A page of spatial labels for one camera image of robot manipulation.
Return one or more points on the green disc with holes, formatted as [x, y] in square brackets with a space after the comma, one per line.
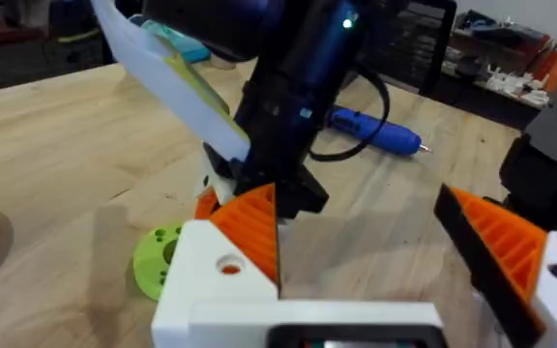
[150, 263]

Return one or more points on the orange ribbed wedge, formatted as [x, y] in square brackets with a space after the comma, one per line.
[254, 227]

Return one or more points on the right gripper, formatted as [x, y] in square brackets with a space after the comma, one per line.
[298, 72]

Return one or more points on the upright flat wrist plate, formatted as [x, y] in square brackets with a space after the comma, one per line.
[172, 82]

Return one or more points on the cyan plastic box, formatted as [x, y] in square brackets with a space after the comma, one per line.
[182, 43]

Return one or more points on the cluttered shelf heap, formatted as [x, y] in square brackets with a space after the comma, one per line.
[506, 63]

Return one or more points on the blue electric screwdriver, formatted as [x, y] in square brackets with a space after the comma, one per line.
[399, 137]

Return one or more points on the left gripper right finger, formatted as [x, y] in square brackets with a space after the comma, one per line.
[510, 251]

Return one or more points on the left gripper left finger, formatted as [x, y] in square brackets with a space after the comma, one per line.
[196, 270]

